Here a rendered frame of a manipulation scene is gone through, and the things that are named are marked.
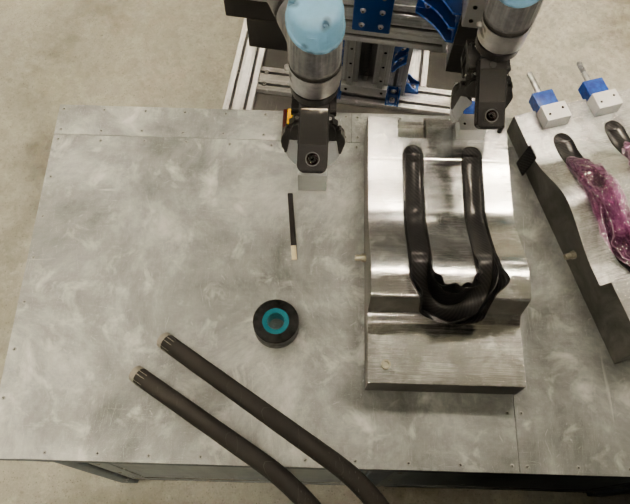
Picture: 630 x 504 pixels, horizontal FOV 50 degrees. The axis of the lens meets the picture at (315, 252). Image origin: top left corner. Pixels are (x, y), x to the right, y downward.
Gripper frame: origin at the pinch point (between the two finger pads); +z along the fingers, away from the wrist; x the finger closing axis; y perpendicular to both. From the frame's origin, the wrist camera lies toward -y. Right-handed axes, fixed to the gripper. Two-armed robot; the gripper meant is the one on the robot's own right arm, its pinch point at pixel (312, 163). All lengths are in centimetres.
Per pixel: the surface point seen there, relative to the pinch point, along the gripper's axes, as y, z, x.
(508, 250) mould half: -14.0, 2.8, -33.4
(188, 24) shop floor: 114, 96, 48
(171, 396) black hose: -38.6, 10.5, 22.0
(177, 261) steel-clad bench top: -12.9, 14.9, 24.6
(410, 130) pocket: 13.1, 8.6, -18.5
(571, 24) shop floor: 119, 95, -94
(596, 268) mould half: -15, 8, -50
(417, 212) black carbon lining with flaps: -5.3, 7.0, -19.0
